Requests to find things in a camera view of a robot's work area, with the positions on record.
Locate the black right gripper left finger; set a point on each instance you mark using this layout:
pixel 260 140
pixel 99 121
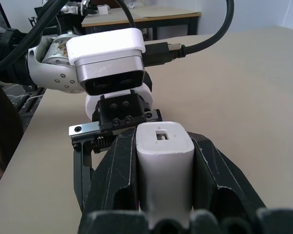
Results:
pixel 117 168

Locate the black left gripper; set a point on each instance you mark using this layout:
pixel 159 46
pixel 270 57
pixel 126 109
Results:
pixel 122 112

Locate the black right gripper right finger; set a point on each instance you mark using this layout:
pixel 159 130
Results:
pixel 217 170

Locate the white charger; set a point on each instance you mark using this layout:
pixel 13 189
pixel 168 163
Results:
pixel 164 170

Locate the small white box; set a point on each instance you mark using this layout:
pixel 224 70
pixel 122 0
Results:
pixel 103 9

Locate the silver and black machine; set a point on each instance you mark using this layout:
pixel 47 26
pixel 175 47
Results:
pixel 80 7

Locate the wooden table with black frame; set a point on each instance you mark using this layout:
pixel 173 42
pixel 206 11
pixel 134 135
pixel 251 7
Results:
pixel 149 14

